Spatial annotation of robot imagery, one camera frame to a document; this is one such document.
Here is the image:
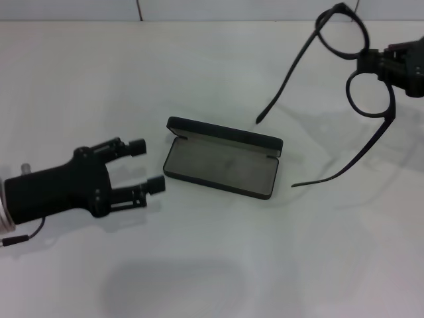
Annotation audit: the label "left wrist dark cable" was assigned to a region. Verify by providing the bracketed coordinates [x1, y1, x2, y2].
[0, 217, 46, 248]

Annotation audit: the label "black glasses case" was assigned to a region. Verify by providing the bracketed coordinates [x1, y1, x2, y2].
[163, 115, 284, 201]

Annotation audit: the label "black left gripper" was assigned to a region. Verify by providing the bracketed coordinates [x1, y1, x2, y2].
[4, 136, 166, 225]

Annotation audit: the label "black glasses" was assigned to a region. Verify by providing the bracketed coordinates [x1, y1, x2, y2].
[255, 2, 398, 188]

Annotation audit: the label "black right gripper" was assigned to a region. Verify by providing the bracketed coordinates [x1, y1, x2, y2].
[358, 34, 424, 99]

